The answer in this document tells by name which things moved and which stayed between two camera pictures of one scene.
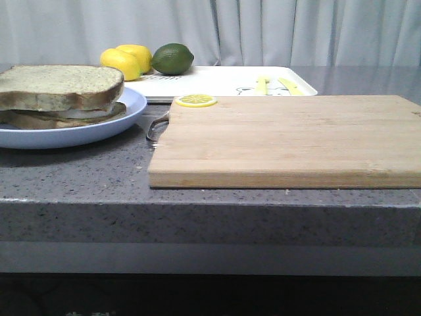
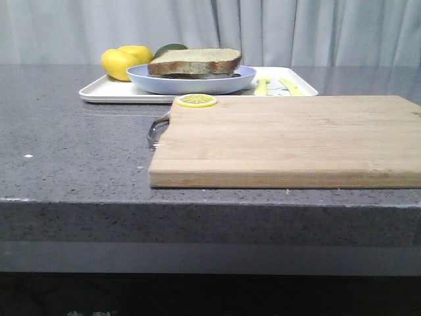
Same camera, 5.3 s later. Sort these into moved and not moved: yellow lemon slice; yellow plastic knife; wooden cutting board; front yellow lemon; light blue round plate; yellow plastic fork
Moved: light blue round plate
Not moved: front yellow lemon; yellow lemon slice; yellow plastic knife; yellow plastic fork; wooden cutting board
